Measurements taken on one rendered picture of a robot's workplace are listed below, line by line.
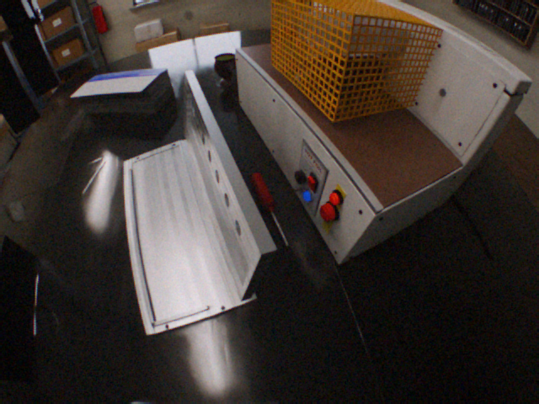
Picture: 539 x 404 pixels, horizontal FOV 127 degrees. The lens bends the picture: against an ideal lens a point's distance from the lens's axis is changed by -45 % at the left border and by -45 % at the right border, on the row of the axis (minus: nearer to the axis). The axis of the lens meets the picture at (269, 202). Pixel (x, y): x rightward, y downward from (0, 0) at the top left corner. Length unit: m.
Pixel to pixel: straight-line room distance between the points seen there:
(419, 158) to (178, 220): 0.45
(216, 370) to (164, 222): 0.30
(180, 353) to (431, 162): 0.52
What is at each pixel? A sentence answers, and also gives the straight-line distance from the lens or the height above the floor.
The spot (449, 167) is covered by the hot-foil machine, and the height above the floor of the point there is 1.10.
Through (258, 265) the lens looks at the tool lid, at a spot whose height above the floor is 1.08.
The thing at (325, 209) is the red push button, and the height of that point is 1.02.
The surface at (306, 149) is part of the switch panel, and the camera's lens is 0.40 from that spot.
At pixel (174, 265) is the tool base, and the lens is 0.46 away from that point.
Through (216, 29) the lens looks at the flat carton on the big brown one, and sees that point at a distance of 3.49.
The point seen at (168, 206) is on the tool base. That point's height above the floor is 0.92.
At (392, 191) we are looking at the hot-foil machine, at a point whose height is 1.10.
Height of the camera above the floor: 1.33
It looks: 56 degrees down
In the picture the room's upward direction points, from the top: straight up
